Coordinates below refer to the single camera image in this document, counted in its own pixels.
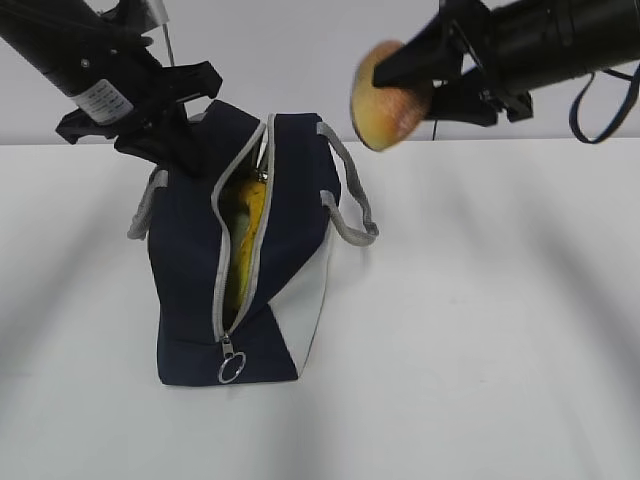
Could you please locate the navy blue lunch bag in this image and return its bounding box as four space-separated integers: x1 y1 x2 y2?
128 101 379 387

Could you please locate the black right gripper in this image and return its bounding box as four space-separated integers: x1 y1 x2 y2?
372 1 533 127

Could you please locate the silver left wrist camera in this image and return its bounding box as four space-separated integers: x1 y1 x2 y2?
99 0 174 29

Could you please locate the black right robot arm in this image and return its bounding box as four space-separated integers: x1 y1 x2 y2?
350 1 639 151

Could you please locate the green lid glass container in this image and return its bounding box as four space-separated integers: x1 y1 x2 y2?
229 212 250 249

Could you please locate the brown bread roll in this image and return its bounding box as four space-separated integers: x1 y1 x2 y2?
350 40 434 152

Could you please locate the yellow banana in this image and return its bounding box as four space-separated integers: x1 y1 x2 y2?
222 179 267 312

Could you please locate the black cable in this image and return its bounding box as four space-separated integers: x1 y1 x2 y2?
569 59 640 146

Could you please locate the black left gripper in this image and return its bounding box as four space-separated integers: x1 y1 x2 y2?
56 62 222 176

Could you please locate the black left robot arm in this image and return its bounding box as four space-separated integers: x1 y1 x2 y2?
1 1 222 177

